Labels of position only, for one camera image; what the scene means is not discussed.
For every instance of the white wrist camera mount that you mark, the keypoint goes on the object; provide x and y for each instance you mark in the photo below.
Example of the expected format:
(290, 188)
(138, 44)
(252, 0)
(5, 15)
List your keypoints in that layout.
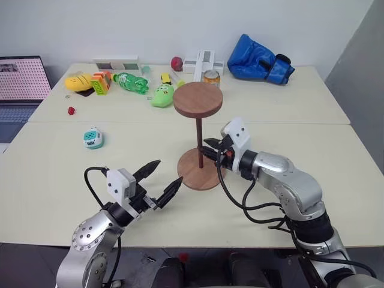
(118, 184)
(238, 135)

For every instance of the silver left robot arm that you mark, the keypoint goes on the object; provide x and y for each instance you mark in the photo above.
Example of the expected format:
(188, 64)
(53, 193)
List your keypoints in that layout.
(87, 237)

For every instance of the green plastic bottle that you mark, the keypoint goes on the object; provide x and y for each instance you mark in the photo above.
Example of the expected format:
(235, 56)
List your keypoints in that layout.
(132, 82)

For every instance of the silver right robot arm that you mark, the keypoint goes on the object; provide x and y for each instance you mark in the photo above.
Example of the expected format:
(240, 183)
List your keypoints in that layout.
(300, 186)

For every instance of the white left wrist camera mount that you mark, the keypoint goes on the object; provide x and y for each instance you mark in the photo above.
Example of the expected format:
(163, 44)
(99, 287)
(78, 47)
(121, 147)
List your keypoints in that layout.
(118, 184)

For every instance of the long white box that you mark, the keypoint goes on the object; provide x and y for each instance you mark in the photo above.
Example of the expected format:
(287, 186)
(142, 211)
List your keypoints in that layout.
(117, 64)

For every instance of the small red toy piece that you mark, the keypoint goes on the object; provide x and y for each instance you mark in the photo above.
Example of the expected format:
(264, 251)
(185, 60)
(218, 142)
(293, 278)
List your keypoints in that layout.
(71, 110)

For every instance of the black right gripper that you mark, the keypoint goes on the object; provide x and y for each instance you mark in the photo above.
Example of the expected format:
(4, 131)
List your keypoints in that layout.
(225, 153)

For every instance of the green plush toy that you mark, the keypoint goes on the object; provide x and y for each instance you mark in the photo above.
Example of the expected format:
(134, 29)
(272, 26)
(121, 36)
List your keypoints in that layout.
(162, 96)

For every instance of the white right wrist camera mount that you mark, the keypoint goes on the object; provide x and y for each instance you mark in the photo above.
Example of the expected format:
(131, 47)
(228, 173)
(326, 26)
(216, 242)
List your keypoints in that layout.
(238, 135)

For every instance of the orange drink can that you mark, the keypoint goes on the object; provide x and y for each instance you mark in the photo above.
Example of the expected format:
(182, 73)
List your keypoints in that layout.
(211, 78)

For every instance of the white and teal toy robot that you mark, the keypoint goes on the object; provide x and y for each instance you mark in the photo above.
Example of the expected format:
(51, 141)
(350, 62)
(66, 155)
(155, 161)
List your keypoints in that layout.
(93, 138)

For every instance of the yellow plush toy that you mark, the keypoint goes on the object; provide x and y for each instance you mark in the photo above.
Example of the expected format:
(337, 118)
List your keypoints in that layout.
(78, 82)

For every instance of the open laptop computer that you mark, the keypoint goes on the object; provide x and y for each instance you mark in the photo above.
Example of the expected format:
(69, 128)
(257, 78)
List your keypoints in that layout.
(21, 78)

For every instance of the orange and green toy block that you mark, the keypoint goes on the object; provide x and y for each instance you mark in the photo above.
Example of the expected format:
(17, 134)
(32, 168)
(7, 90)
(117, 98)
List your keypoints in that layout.
(100, 82)

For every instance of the white tube with green cap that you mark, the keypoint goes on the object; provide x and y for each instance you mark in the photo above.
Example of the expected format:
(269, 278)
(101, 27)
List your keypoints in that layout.
(177, 80)

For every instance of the white cross-shaped box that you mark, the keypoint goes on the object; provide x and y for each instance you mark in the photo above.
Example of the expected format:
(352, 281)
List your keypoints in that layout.
(202, 63)

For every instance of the clear plastic piece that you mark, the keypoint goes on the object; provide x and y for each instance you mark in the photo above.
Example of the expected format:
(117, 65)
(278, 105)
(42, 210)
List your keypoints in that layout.
(147, 70)

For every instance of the red apple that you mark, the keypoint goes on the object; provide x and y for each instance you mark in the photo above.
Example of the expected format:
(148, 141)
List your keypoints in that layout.
(177, 63)

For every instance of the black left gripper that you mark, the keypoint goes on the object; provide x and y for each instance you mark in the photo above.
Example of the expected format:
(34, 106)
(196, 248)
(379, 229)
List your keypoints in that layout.
(140, 201)

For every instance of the blue boxing glove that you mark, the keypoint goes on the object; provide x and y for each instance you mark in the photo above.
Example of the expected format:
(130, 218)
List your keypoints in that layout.
(252, 61)

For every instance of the wooden pole with round disc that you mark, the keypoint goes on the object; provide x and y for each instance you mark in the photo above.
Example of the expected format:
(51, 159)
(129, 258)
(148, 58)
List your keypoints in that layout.
(198, 99)

